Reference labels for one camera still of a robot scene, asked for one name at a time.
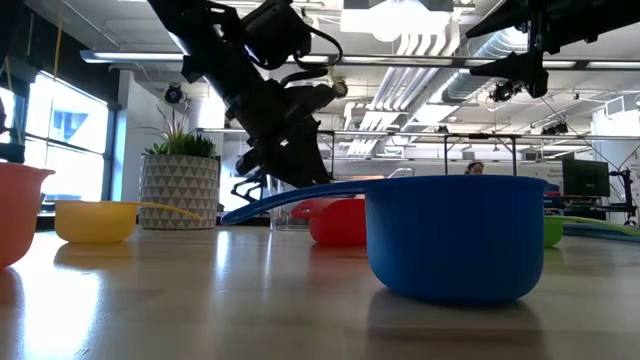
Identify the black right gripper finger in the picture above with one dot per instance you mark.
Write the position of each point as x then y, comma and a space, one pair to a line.
510, 22
520, 67

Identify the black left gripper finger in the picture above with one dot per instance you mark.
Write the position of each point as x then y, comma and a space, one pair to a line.
302, 167

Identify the blue measuring cup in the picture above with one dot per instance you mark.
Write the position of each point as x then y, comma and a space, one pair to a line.
450, 240

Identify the green measuring cup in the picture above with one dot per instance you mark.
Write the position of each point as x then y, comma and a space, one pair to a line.
551, 231

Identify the yellow measuring cup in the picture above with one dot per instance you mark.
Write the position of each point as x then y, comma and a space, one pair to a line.
95, 222

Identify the orange measuring cup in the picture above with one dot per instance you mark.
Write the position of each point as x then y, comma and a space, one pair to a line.
17, 215

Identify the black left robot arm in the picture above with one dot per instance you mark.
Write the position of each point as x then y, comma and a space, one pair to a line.
215, 40

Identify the clear plastic basket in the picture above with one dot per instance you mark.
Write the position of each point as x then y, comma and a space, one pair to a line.
282, 215

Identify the black ceiling spotlight cluster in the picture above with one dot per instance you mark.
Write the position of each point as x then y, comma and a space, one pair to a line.
505, 91

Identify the black round ceiling spotlight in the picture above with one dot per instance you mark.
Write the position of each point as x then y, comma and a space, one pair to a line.
342, 90
173, 94

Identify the green potted plant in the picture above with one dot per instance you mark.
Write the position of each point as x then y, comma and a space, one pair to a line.
182, 145

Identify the person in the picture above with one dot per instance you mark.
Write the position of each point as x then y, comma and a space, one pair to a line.
475, 169

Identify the white ceiling light panel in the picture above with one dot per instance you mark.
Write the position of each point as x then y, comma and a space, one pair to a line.
395, 22

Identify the white ceiling pipe bundle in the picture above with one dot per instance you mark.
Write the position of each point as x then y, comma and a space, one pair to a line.
400, 85

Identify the white triangle-patterned planter pot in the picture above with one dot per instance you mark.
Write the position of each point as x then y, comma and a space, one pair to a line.
180, 192

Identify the black computer monitor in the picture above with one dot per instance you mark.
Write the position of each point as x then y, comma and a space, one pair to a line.
585, 177

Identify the blue background bin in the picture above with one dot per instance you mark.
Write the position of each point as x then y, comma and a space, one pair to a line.
552, 201

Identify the long ceiling light strip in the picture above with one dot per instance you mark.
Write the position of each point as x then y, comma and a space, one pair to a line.
150, 56

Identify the black equipment stand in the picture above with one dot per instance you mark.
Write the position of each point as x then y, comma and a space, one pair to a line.
627, 195

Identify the silver ventilation duct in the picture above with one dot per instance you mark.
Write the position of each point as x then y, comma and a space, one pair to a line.
475, 80

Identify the black background rig frame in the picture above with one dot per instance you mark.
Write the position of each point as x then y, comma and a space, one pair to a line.
480, 135

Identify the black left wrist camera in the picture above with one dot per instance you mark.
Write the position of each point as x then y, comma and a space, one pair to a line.
275, 35

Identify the black table frame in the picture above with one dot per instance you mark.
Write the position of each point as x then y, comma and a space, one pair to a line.
600, 234

